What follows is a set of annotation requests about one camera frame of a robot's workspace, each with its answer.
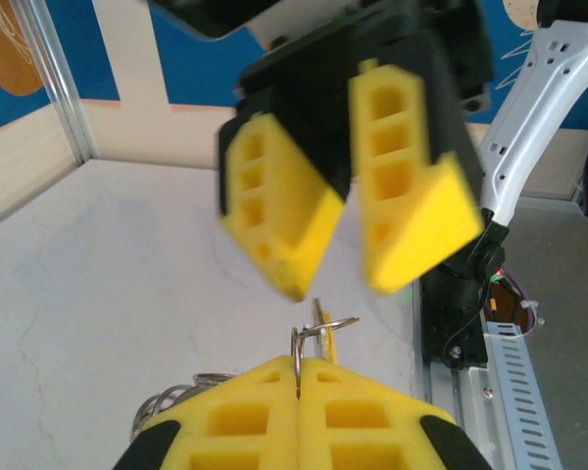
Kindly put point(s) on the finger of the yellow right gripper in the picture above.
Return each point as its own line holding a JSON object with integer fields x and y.
{"x": 421, "y": 220}
{"x": 299, "y": 220}

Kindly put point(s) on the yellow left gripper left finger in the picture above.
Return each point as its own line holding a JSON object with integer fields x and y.
{"x": 235, "y": 416}

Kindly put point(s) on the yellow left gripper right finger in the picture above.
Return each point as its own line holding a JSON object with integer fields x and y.
{"x": 372, "y": 421}

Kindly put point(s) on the yellow plastic key tag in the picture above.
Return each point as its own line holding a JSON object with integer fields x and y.
{"x": 330, "y": 343}

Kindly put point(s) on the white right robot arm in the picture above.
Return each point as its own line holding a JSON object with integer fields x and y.
{"x": 544, "y": 98}

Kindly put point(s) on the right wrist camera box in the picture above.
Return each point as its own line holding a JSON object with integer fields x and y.
{"x": 284, "y": 27}

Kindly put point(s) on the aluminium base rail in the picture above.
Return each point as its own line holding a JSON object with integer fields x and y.
{"x": 470, "y": 416}

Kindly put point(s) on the aluminium frame post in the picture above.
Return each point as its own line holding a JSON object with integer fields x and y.
{"x": 63, "y": 98}

